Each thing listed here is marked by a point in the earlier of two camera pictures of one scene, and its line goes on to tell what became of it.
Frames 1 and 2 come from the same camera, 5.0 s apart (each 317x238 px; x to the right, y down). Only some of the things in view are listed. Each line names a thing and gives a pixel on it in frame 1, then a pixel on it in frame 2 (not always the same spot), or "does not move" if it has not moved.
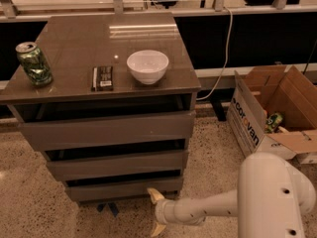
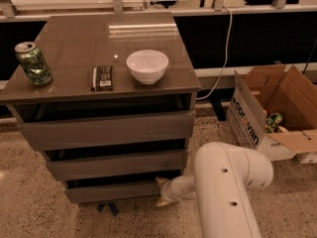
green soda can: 35,63 does not move
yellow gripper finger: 158,229 → 161,202
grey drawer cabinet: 117,117 does not move
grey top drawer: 100,132 does not move
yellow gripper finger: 155,194 → 160,180
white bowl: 148,65 does not move
